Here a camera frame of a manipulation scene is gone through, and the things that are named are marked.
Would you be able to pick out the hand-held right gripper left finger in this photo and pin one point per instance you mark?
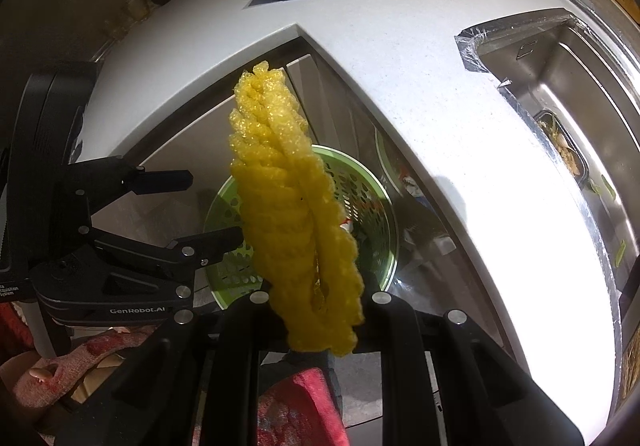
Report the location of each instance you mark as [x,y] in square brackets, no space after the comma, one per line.
[240,331]

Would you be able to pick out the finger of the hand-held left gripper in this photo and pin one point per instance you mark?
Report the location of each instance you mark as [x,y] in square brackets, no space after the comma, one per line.
[210,243]
[165,180]

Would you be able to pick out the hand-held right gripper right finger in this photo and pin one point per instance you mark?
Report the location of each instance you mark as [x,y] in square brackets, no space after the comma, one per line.
[395,331]

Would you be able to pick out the yellow waffle sponge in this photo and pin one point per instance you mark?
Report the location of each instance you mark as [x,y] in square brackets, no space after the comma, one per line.
[290,226]

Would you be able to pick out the green plastic basket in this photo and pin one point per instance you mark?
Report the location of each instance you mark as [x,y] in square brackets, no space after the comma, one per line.
[360,206]

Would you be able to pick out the person's left hand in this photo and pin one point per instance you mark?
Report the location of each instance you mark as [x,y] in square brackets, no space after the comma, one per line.
[40,372]

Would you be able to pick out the red fuzzy clothing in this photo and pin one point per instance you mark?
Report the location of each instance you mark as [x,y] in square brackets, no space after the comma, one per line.
[295,411]

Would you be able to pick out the small glass jar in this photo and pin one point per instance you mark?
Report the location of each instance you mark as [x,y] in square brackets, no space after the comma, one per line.
[135,9]

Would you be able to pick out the sink strainer with food scraps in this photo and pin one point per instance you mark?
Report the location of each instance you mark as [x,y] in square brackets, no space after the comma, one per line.
[562,149]

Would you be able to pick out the stainless steel sink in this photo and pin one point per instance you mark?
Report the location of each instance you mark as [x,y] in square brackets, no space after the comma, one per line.
[575,71]

